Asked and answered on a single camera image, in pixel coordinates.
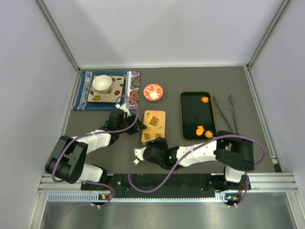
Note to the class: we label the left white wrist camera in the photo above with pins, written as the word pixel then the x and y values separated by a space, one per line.
pixel 123 107

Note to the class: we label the floral square coaster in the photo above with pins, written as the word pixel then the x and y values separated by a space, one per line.
pixel 116 90

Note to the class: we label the orange flower cookie top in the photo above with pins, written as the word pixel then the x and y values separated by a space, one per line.
pixel 205 99

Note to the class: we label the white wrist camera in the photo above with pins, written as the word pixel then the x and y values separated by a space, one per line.
pixel 138 153
pixel 123 107

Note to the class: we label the blue patterned placemat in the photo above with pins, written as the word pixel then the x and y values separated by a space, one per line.
pixel 130 94

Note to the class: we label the red patterned small bowl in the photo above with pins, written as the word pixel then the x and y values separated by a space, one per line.
pixel 153 92

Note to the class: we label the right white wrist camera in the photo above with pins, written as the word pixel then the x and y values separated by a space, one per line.
pixel 138 153

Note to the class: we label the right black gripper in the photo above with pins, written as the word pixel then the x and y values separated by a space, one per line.
pixel 159 141

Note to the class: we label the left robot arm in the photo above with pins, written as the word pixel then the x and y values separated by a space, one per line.
pixel 67 160

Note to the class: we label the orange flower cookie bottom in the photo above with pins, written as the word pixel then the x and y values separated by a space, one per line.
pixel 208 134

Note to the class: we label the orange flower cookie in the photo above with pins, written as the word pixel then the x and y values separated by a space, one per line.
pixel 208 134
pixel 205 99

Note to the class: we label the gold cookie tin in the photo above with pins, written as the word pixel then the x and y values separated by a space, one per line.
pixel 144 144

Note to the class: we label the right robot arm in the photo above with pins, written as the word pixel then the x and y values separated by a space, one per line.
pixel 234 151

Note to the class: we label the black rectangular tray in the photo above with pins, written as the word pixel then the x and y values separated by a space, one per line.
pixel 195 113

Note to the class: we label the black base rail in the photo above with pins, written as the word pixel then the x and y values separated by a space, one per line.
pixel 177 186

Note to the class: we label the white ceramic cup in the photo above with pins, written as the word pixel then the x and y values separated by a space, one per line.
pixel 102 83

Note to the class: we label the orange fish shaped cookie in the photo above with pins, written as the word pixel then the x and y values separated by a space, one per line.
pixel 200 130

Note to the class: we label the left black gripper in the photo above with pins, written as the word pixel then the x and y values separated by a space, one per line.
pixel 138 127

